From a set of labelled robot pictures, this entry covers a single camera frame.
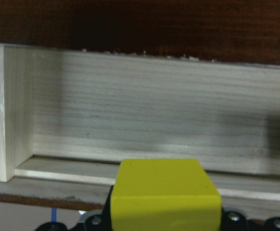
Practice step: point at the light wooden drawer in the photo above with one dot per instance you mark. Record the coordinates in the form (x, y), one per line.
(67, 118)

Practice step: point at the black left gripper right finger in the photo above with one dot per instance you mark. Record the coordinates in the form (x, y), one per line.
(236, 220)

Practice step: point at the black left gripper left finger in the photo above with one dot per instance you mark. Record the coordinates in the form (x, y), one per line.
(95, 220)

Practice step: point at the yellow block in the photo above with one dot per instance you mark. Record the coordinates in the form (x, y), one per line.
(164, 195)

